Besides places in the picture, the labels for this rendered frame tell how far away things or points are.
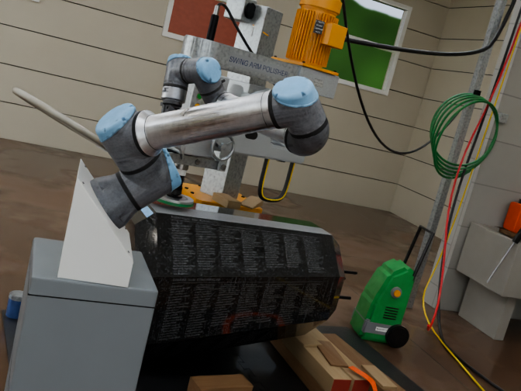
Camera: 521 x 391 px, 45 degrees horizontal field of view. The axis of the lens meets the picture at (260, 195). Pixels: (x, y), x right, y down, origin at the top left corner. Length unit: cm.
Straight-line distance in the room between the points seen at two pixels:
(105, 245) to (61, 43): 721
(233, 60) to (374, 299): 215
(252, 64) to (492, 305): 334
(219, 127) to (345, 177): 864
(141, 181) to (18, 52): 712
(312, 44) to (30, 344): 219
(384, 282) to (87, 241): 289
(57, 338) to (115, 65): 727
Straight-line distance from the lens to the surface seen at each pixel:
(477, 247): 574
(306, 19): 354
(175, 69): 229
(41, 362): 216
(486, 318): 578
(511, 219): 598
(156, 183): 209
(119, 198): 209
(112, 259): 203
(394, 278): 452
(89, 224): 200
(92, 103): 917
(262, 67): 329
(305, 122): 176
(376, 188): 1075
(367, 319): 459
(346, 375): 352
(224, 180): 411
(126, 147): 200
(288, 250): 337
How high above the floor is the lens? 158
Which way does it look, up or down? 10 degrees down
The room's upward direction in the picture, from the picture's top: 14 degrees clockwise
